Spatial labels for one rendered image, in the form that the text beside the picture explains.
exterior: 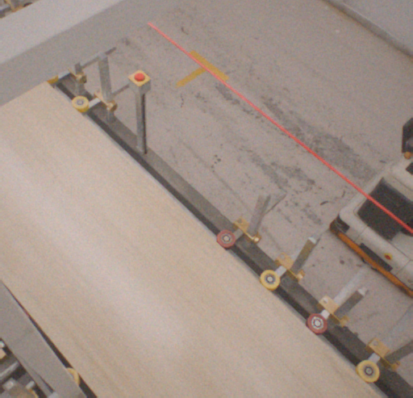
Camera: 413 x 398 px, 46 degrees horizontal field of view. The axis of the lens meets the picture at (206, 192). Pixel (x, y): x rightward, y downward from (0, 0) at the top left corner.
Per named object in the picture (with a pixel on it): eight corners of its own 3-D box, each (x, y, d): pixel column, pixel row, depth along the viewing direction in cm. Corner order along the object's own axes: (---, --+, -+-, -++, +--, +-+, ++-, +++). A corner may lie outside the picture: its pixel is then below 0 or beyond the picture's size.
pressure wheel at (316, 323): (316, 344, 200) (324, 336, 190) (298, 335, 201) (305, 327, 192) (322, 326, 204) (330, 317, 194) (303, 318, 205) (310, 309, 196)
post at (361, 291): (325, 321, 222) (363, 282, 182) (331, 327, 221) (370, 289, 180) (320, 326, 221) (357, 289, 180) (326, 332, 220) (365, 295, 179)
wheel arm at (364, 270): (362, 266, 222) (366, 261, 219) (369, 270, 221) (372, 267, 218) (302, 332, 204) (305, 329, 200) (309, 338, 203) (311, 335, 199)
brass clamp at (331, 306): (323, 297, 213) (327, 293, 209) (348, 320, 209) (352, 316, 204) (314, 307, 210) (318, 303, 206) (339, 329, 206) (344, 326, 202)
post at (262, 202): (246, 241, 233) (264, 189, 193) (252, 246, 232) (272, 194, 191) (241, 246, 232) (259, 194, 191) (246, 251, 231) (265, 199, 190)
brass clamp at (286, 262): (281, 255, 218) (284, 250, 214) (305, 276, 214) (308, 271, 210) (273, 264, 216) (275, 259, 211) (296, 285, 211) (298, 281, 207)
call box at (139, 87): (140, 81, 219) (140, 69, 213) (151, 90, 217) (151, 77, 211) (128, 89, 216) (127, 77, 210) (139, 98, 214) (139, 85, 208)
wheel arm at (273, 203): (280, 193, 237) (282, 188, 233) (285, 198, 236) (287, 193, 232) (217, 249, 219) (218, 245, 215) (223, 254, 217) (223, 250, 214)
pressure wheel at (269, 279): (264, 301, 208) (269, 291, 198) (252, 286, 211) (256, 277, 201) (277, 290, 211) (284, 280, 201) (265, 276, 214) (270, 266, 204)
